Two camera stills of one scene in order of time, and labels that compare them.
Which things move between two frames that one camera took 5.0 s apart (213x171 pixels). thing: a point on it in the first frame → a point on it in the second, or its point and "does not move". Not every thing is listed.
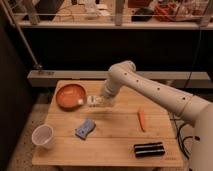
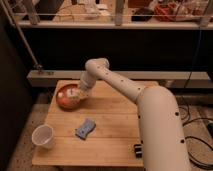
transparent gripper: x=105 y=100 → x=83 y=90
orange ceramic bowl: x=71 y=97 does not move
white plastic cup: x=42 y=135 does not move
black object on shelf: x=142 y=11 does not move
